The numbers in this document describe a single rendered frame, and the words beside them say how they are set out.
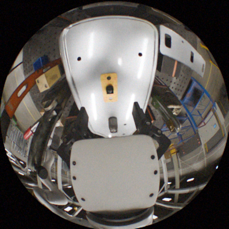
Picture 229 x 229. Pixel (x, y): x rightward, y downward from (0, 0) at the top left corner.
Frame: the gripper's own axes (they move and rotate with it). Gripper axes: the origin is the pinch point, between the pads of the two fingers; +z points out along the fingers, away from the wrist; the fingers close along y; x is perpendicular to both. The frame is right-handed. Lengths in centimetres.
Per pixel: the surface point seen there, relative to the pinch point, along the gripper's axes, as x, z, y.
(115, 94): -1.8, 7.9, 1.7
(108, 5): 25.0, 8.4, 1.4
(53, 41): 30, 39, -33
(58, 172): -321, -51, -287
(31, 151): 1.9, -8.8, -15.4
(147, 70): 5.0, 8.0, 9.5
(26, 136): 0.6, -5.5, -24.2
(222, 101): 35, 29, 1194
